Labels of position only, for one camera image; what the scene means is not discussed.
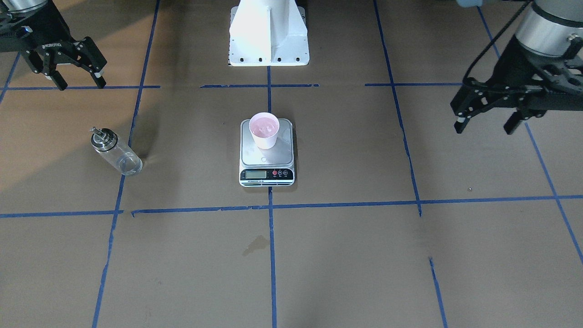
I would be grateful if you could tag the pink plastic cup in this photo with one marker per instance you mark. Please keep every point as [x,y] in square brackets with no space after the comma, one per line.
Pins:
[264,128]

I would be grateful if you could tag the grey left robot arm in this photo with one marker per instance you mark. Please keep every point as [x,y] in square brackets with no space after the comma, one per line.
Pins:
[546,29]

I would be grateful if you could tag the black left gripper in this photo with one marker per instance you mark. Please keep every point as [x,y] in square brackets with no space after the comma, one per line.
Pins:
[524,73]

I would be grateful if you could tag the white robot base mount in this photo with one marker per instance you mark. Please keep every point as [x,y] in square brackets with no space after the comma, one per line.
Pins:
[269,33]

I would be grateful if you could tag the glass sauce dispenser bottle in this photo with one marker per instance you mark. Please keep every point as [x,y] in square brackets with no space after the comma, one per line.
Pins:
[115,151]

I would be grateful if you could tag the digital kitchen scale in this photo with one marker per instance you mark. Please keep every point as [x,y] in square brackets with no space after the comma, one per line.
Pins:
[267,167]

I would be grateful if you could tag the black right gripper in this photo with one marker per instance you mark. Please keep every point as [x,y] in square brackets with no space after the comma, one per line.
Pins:
[45,35]

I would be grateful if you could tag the blue tape grid lines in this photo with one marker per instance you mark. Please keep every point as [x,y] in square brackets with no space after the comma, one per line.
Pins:
[394,220]

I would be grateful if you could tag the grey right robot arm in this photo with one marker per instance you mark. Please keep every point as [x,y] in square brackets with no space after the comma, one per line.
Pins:
[37,30]

